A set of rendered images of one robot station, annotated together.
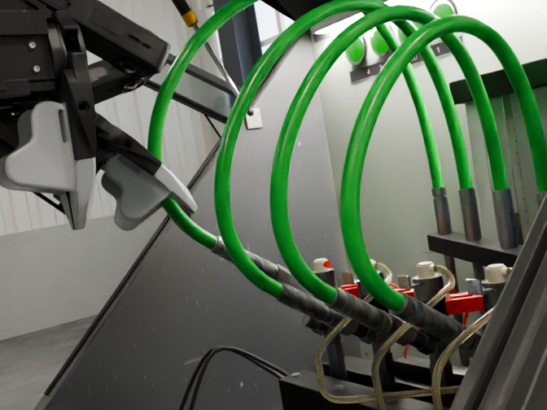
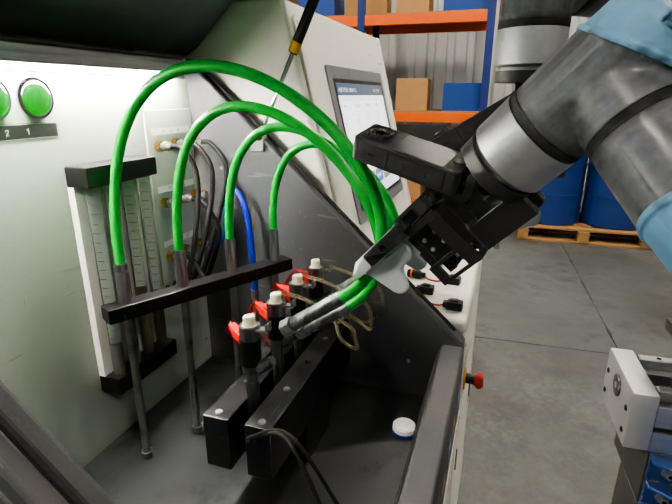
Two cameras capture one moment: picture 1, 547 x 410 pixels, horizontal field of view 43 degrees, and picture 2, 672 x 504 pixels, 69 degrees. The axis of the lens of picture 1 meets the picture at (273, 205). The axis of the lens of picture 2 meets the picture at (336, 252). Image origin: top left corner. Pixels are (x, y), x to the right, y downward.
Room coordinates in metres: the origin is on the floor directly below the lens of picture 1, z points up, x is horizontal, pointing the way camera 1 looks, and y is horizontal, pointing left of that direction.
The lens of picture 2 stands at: (1.03, 0.48, 1.38)
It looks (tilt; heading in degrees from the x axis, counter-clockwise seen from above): 18 degrees down; 232
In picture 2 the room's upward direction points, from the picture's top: straight up
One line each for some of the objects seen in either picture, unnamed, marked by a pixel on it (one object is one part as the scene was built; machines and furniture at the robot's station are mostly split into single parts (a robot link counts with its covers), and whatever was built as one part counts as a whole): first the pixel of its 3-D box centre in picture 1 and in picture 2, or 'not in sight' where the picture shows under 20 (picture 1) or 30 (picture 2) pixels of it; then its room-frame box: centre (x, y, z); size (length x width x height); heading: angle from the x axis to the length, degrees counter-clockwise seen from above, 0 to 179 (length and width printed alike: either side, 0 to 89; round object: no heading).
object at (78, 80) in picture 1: (69, 98); not in sight; (0.49, 0.13, 1.29); 0.05 x 0.02 x 0.09; 33
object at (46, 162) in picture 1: (49, 167); not in sight; (0.48, 0.15, 1.24); 0.06 x 0.03 x 0.09; 123
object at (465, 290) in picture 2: not in sight; (433, 264); (0.10, -0.30, 0.97); 0.70 x 0.22 x 0.03; 33
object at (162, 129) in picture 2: not in sight; (183, 196); (0.71, -0.39, 1.20); 0.13 x 0.03 x 0.31; 33
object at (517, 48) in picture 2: not in sight; (530, 52); (0.50, 0.15, 1.43); 0.08 x 0.08 x 0.05
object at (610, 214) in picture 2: not in sight; (584, 185); (-3.97, -1.82, 0.51); 1.20 x 0.85 x 1.02; 124
